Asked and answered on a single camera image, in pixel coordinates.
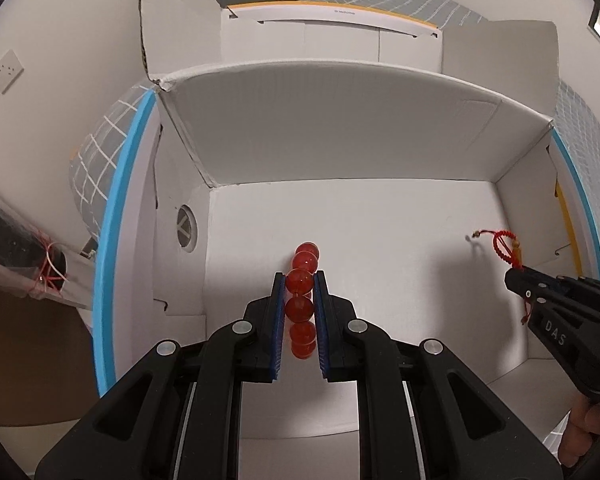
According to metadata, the person's right hand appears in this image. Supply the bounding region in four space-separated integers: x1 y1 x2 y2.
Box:
557 399 600 470

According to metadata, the black roll in clear plastic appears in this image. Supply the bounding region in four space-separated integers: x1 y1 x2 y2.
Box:
0 175 92 311

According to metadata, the white cardboard box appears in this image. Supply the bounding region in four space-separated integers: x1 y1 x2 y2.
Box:
139 0 600 436

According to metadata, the white board with blue edge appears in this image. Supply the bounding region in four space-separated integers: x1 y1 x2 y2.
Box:
92 87 600 402

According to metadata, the white wall socket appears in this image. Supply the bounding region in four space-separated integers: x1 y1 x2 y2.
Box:
0 49 25 94

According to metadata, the white box with yellow edge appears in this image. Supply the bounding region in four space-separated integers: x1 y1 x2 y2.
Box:
220 2 444 77

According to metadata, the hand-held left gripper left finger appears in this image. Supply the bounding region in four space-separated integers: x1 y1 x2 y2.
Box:
35 272 287 480

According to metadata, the red bead bracelet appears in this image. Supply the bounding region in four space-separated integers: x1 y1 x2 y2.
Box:
286 241 322 360

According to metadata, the red cord bracelet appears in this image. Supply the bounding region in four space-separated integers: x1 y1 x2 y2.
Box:
467 227 533 327

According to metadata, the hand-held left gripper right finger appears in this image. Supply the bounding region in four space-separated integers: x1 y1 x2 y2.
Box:
314 271 563 480

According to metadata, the red rubber band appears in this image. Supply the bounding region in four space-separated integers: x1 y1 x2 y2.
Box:
34 241 69 295

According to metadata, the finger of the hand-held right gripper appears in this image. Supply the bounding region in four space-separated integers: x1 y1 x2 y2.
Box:
504 268 557 307
555 275 600 305

